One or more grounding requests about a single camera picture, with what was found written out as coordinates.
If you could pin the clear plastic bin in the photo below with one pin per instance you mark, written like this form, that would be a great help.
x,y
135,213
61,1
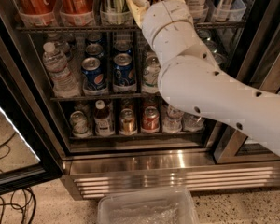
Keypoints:
x,y
148,206

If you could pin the wire shelf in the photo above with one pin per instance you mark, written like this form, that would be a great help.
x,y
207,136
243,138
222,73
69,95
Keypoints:
x,y
106,96
125,28

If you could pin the blue pepsi can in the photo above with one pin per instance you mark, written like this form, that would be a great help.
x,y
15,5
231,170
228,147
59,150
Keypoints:
x,y
95,81
124,73

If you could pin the blue Pepsi can front right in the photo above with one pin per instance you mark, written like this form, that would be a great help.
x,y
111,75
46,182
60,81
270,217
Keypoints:
x,y
124,73

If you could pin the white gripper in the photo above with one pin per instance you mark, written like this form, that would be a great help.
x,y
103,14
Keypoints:
x,y
165,16

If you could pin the gold can bottom shelf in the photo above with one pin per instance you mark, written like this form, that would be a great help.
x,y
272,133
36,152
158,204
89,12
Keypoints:
x,y
127,124

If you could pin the water bottle bottom right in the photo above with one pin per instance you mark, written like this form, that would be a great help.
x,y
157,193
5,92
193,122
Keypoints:
x,y
192,123

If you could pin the water bottle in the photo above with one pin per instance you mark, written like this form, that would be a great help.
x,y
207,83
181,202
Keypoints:
x,y
192,123
171,119

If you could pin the steel fridge vent grille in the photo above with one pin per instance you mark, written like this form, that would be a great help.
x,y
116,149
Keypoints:
x,y
83,186

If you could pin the brown drink bottle white cap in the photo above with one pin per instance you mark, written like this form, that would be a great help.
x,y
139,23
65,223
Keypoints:
x,y
102,118

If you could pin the water bottle bottom left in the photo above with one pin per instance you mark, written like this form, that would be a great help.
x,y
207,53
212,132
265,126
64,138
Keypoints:
x,y
171,119

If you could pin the top wire shelf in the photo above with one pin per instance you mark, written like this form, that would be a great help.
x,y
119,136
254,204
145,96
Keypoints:
x,y
125,28

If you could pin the open glass fridge door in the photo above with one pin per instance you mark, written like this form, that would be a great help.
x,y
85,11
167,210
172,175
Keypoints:
x,y
16,107

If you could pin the silver green can bottom shelf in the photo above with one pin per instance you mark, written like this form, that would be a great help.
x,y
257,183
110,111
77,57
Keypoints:
x,y
80,125

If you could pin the middle wire shelf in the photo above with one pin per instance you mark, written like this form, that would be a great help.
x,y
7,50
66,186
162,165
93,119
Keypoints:
x,y
106,96

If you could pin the clear water bottle middle shelf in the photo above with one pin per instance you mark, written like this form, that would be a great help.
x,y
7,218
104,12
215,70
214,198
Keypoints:
x,y
65,84

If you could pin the blue Pepsi can front left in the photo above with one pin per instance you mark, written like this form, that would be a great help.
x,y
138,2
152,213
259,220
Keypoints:
x,y
95,81

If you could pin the red can bottom shelf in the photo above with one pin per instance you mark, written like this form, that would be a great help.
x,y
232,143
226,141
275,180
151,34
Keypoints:
x,y
150,120

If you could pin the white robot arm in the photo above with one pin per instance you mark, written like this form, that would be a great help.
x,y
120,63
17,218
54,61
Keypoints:
x,y
191,80

